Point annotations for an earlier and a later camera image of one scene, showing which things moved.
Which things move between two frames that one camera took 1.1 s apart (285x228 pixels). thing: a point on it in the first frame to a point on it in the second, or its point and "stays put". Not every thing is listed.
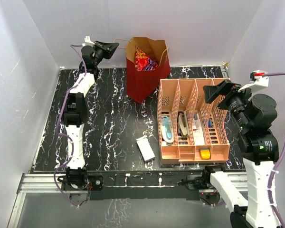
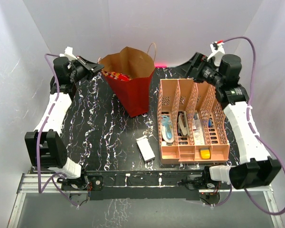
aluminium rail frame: [52, 183] stays put
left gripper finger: [110, 48] to [90, 65]
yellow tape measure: [205, 153] stays put
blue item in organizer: [210, 123] stays put
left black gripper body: [99, 52] to [79, 72]
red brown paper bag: [147, 66] to [128, 73]
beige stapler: [183, 124] stays put
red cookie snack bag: [143, 62] to [116, 75]
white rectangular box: [145, 148] stays put
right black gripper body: [234, 100] to [209, 74]
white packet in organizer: [198, 137] stays put
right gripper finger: [213, 92] to [190, 68]
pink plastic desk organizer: [189, 128] stays put
